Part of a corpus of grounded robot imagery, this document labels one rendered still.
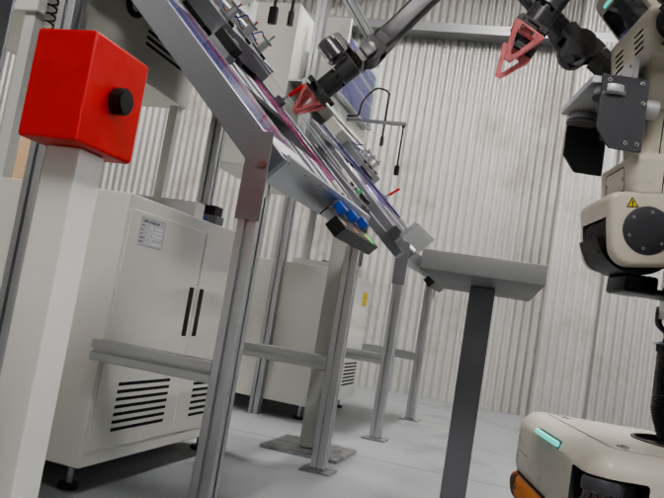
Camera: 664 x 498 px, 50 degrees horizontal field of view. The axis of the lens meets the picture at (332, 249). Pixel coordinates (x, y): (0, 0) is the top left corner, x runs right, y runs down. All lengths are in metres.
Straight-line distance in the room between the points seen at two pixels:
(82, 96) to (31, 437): 0.48
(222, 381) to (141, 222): 0.41
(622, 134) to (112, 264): 1.10
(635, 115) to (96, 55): 1.11
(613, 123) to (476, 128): 3.22
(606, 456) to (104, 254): 1.04
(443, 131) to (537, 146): 0.61
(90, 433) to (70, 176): 0.63
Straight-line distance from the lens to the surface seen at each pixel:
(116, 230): 1.50
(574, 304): 4.52
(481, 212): 4.69
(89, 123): 1.06
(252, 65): 2.11
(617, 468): 1.42
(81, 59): 1.07
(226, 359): 1.32
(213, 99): 1.46
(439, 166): 4.77
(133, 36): 2.08
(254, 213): 1.32
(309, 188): 1.56
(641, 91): 1.68
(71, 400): 1.54
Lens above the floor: 0.45
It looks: 5 degrees up
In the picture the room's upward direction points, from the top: 9 degrees clockwise
